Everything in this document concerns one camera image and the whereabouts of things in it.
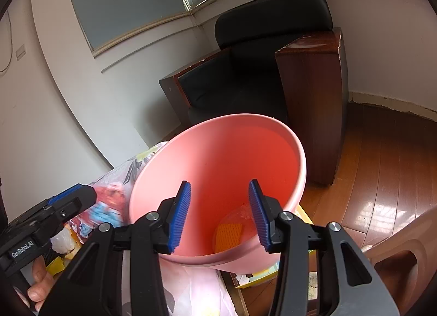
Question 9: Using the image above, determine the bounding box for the thin wall cable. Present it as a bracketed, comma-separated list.
[0, 12, 14, 72]

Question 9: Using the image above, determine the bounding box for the pink floral bedsheet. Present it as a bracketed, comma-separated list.
[85, 142, 240, 316]

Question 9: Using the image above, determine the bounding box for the yellow box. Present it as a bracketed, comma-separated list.
[235, 205, 318, 286]

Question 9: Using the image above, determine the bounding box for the clear plastic wrap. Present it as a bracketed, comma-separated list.
[222, 203, 256, 231]

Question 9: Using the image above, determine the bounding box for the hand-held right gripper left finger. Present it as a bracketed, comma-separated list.
[39, 181, 192, 316]

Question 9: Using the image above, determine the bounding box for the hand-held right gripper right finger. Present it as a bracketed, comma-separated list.
[249, 179, 401, 316]

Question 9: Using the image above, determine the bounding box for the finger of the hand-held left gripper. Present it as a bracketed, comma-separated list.
[47, 184, 98, 224]

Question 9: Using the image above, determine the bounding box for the white crumpled tissue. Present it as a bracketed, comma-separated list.
[51, 227, 76, 255]

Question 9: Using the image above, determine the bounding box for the person's left hand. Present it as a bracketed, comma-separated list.
[27, 256, 55, 311]

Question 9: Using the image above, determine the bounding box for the orange foam fruit net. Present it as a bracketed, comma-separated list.
[214, 222, 244, 253]

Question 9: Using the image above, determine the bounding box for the black leather wooden armchair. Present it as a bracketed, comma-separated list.
[159, 0, 349, 187]

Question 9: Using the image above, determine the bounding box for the plastic chair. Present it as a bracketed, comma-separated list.
[362, 207, 437, 316]

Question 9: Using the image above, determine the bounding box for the colourful wrapper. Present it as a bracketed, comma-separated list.
[68, 183, 132, 245]

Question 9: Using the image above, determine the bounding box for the pink plastic basin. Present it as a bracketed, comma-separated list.
[129, 114, 308, 273]

